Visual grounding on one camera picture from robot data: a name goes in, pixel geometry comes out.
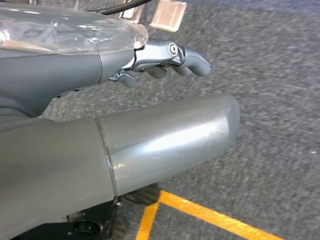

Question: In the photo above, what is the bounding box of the black robot leg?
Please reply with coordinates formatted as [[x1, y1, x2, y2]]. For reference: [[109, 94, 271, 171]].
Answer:
[[11, 198, 128, 240]]

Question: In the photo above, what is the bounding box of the clear plastic film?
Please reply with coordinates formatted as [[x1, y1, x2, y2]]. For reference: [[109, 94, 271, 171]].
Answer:
[[0, 2, 149, 56]]

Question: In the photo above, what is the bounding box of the silver floor socket plate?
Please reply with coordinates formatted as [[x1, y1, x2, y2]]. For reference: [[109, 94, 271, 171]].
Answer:
[[119, 5, 141, 25], [149, 0, 188, 33]]

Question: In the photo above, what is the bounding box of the yellow floor tape square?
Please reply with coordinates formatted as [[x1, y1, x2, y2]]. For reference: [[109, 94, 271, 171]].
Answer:
[[135, 190, 286, 240]]

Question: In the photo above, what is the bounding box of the black cable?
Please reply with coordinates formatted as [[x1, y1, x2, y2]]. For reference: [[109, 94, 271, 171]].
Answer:
[[86, 0, 154, 16]]

